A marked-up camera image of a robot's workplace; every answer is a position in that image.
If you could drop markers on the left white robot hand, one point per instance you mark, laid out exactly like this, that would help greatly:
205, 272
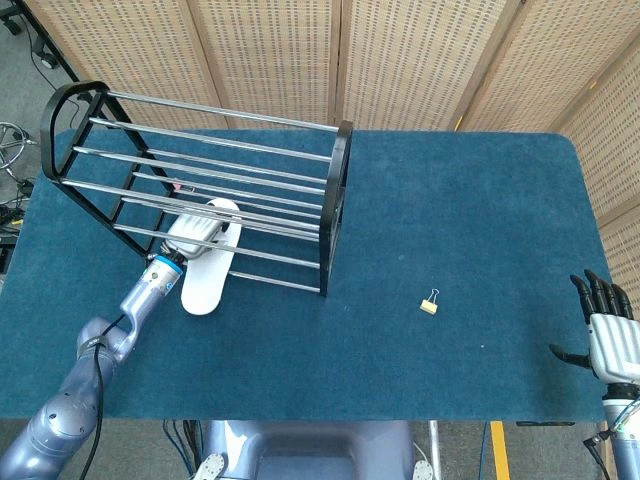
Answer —
192, 237

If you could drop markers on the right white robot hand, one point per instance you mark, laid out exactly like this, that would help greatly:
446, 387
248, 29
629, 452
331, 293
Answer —
617, 350

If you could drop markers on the white slipper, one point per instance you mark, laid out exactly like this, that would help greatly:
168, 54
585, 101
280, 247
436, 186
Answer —
205, 290

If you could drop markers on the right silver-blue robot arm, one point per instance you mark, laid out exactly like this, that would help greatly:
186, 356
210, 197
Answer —
627, 450

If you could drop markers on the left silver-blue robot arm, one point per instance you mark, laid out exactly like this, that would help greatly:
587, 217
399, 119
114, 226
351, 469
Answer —
65, 415

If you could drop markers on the black metal shoe rack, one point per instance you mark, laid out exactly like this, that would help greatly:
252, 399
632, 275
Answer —
332, 225

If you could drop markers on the small pink binder clip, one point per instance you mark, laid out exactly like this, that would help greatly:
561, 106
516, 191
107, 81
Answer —
189, 189

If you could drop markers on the yellow floor tape strip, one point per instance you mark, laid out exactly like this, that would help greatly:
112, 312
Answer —
500, 450

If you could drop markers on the yellow binder clip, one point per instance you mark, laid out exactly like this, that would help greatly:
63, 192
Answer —
428, 307

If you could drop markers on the woven bamboo folding screen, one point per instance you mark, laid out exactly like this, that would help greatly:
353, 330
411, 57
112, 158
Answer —
275, 50

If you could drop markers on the white table leg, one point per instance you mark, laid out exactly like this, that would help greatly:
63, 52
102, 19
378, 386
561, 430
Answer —
435, 445

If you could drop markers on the chrome chair base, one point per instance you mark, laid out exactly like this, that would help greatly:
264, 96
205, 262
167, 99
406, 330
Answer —
10, 132

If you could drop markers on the black wheeled stand base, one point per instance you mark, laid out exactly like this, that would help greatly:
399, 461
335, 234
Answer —
48, 61

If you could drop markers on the blue carpet table cover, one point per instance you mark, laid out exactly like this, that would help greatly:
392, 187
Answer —
425, 210

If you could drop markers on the silver-blue robot torso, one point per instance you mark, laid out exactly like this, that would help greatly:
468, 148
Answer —
310, 450

